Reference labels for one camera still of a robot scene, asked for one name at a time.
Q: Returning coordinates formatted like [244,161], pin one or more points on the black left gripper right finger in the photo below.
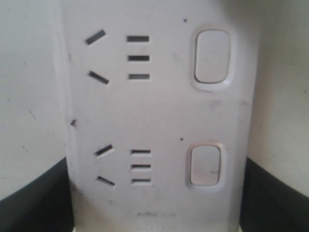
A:
[269,205]

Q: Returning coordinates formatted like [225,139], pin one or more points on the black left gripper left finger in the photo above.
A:
[44,205]

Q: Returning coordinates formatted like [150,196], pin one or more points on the white five-outlet power strip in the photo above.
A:
[157,97]

